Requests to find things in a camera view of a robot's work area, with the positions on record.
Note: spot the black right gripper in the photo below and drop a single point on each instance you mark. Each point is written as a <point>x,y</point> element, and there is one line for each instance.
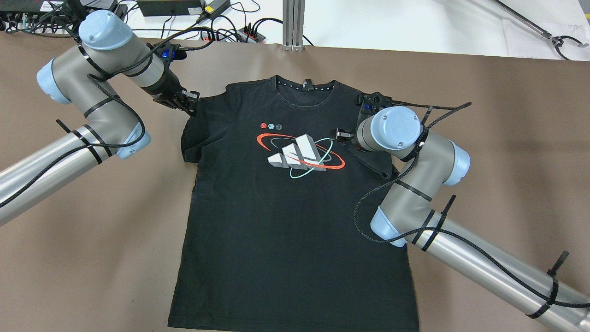
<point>341,134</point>

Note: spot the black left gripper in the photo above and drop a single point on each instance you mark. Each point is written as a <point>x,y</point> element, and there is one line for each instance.
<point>168,86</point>

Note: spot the black graphic t-shirt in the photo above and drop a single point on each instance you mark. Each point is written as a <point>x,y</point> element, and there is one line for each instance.
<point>271,242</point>

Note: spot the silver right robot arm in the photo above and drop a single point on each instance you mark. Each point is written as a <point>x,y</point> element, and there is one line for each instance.
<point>406,216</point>

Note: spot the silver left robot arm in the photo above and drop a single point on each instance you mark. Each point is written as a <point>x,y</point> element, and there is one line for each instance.
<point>106,47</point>

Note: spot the black power strip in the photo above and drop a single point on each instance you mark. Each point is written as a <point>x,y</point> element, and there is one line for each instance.
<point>248,35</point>

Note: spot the black power adapter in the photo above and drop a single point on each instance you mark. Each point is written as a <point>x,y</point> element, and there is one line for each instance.
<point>216,7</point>

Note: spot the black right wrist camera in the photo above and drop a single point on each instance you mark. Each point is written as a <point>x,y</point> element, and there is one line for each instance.
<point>371,103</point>

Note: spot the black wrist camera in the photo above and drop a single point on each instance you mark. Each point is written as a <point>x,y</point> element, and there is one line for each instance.
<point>371,103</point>
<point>170,52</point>

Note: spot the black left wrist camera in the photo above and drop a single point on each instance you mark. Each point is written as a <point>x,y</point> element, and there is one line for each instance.
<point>170,52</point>

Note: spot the aluminium cell frame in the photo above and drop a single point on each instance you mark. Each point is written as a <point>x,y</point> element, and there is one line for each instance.
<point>293,21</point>

